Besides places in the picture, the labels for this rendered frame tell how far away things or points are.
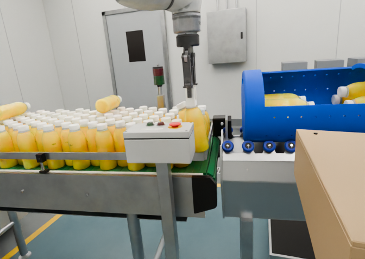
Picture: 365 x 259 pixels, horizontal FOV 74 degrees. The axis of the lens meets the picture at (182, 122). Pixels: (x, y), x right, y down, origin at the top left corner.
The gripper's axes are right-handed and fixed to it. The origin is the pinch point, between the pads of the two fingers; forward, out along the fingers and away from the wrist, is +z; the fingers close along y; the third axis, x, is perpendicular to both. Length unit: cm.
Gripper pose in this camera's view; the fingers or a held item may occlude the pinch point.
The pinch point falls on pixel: (191, 96)
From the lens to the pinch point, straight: 83.4
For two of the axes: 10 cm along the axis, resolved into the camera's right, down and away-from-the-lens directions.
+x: -9.8, 0.2, 2.0
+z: 0.7, 9.6, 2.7
